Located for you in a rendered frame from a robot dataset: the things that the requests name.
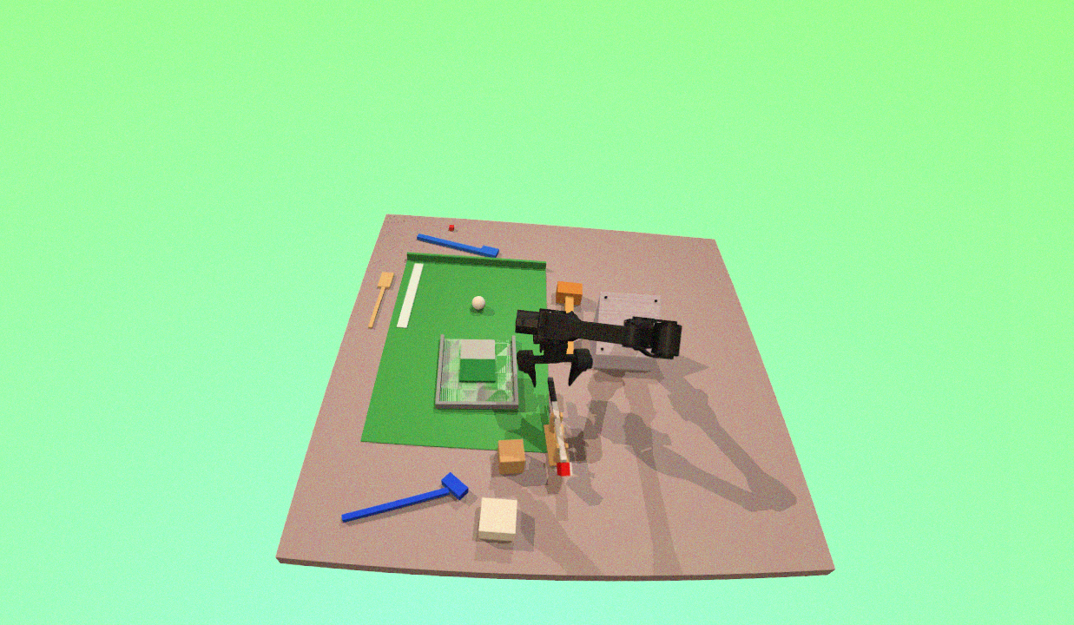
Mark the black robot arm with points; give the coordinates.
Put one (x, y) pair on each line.
(553, 327)

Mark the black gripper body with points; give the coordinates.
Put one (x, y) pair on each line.
(554, 354)

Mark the red putter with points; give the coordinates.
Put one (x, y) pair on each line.
(563, 468)

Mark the white flat strip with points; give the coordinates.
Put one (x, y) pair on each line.
(410, 294)

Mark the cream block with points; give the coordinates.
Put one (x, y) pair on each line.
(498, 519)

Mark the green mat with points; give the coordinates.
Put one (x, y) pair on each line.
(402, 408)

